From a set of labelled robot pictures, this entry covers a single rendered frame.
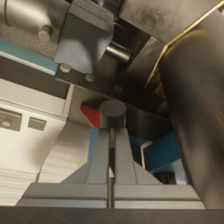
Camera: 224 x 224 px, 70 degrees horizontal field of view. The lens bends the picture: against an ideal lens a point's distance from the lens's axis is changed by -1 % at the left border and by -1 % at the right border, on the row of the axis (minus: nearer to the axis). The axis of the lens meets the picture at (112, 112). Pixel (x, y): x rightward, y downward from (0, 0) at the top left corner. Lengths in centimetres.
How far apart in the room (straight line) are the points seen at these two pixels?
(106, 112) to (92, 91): 28
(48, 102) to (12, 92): 7
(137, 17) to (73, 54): 17
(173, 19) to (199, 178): 32
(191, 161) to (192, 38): 26
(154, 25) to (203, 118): 24
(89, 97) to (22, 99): 17
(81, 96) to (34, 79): 12
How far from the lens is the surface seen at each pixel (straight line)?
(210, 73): 34
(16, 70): 42
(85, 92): 43
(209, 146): 28
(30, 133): 42
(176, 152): 57
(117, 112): 15
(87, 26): 39
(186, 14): 43
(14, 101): 36
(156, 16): 41
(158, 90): 56
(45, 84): 41
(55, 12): 43
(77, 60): 43
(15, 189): 214
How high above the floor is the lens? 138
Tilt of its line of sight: 38 degrees down
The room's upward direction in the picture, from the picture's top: 179 degrees counter-clockwise
